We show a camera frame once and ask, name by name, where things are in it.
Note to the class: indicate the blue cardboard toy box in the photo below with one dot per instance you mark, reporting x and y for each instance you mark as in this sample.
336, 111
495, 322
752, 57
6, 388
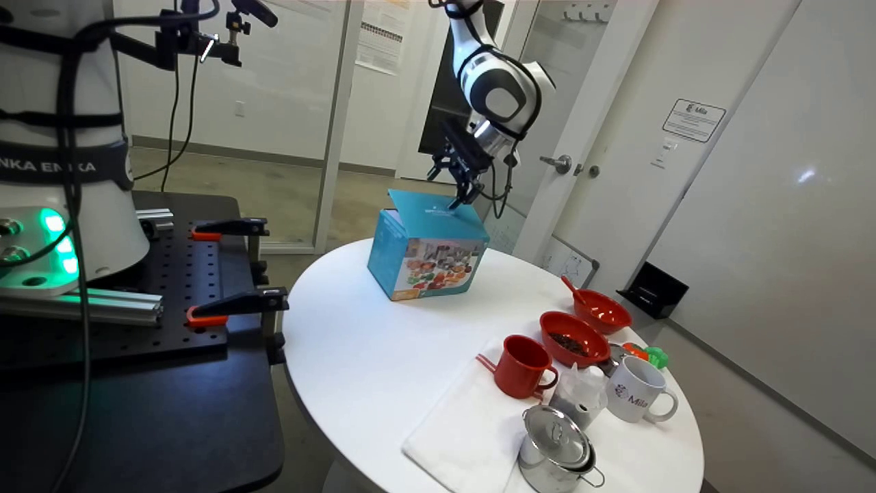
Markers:
424, 267

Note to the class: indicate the red bowl with beans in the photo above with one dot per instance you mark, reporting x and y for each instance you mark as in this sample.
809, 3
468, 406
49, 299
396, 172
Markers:
571, 339

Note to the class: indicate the red spoon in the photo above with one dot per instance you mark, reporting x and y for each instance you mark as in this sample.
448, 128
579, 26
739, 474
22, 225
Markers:
572, 289

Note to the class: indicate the black clamp with orange grip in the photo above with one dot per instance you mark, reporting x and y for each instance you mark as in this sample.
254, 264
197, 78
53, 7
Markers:
233, 226
239, 302

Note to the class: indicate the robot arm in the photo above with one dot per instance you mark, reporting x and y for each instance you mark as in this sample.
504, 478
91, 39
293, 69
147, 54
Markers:
61, 192

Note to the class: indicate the small whiteboard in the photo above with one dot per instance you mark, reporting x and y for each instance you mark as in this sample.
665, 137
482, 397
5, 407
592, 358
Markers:
568, 263

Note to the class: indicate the steel pot lid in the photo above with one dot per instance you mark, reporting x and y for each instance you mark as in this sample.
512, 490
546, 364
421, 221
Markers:
556, 435

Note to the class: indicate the large wall whiteboard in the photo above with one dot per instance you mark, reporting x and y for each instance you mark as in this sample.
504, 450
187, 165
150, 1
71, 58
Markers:
787, 226

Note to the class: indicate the clear plastic bag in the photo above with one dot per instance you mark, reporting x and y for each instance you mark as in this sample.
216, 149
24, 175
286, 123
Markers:
580, 390

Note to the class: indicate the paper poster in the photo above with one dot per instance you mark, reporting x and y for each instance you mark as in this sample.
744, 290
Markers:
383, 38

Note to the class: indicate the green toy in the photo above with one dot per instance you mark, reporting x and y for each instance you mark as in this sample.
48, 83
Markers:
657, 357

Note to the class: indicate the white cloth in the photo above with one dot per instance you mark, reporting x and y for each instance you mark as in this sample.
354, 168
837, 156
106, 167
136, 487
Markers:
465, 431

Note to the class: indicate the red bowl with spoon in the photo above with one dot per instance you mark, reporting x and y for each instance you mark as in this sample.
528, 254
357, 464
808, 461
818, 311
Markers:
606, 313

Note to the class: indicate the red mug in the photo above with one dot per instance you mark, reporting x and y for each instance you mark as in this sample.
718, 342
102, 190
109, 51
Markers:
521, 370

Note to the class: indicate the red stick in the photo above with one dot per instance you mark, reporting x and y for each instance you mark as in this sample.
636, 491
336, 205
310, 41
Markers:
486, 363

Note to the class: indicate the white door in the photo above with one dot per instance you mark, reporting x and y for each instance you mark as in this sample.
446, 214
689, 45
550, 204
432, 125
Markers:
582, 89

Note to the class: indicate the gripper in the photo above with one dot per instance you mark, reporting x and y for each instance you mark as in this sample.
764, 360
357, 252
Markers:
468, 147

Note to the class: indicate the orange toy carrot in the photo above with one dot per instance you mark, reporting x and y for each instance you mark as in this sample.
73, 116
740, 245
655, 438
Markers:
634, 351

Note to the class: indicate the white mug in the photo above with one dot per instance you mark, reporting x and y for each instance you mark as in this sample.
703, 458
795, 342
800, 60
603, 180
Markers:
633, 390

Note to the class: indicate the paper notice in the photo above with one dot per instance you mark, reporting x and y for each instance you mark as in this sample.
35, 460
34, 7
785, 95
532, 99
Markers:
693, 120

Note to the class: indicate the camera on mount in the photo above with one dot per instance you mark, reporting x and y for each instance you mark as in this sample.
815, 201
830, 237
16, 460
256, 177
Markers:
179, 38

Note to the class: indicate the steel pot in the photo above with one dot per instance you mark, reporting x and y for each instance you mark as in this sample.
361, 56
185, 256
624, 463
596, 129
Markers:
547, 476

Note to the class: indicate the black wall tray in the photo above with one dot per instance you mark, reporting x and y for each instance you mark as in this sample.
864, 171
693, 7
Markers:
653, 291

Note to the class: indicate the light switch plate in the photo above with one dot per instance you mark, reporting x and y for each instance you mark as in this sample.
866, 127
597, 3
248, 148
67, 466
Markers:
664, 152

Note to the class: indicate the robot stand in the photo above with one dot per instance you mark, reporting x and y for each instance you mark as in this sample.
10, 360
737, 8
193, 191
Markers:
157, 411

